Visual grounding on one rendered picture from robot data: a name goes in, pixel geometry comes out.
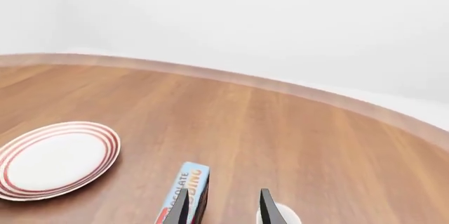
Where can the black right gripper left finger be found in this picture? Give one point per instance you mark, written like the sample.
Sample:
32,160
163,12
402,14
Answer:
179,212

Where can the chocolate pudding box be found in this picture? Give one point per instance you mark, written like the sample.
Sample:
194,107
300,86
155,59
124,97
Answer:
195,184

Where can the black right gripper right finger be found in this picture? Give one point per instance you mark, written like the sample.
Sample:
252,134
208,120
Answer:
268,209

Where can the white mug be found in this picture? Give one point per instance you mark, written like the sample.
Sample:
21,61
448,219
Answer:
289,214

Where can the white plate with red rings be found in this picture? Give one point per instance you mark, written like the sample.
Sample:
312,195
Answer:
56,161

